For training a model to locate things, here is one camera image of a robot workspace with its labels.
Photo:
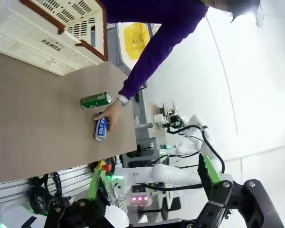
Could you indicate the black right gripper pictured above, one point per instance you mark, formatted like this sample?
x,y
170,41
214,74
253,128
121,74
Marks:
x,y
175,121

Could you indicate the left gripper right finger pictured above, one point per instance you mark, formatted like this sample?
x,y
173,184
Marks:
x,y
240,204

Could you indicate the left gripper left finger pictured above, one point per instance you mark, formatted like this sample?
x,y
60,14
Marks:
x,y
96,185

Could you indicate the blue drink can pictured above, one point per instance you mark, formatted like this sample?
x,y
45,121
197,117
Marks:
x,y
101,129

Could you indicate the green drink can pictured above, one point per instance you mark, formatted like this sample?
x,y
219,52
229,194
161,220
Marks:
x,y
95,101

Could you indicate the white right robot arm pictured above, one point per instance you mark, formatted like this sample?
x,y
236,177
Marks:
x,y
171,174

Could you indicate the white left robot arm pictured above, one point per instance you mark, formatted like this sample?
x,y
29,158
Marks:
x,y
14,216

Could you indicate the person's left forearm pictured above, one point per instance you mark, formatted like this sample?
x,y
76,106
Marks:
x,y
137,76

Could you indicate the yellow plastic basket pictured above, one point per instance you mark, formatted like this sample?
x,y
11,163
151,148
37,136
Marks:
x,y
135,40

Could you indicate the cream folding shopping basket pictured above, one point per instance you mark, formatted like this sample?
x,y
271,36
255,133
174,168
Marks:
x,y
26,40

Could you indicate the person's left hand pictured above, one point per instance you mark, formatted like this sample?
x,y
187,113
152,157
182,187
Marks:
x,y
114,114

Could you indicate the red emergency stop button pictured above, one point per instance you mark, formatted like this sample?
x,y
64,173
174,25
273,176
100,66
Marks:
x,y
107,167

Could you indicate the control box with red lights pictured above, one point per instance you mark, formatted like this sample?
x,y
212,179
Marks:
x,y
140,198

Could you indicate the white wristwatch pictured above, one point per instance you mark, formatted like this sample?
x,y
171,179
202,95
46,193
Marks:
x,y
123,100

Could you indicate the white side table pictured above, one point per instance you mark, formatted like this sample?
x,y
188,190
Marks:
x,y
120,47

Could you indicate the person in purple sweater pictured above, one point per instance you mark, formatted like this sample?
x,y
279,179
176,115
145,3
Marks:
x,y
168,14

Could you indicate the aluminium frame rail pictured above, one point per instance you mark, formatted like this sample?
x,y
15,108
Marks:
x,y
71,175

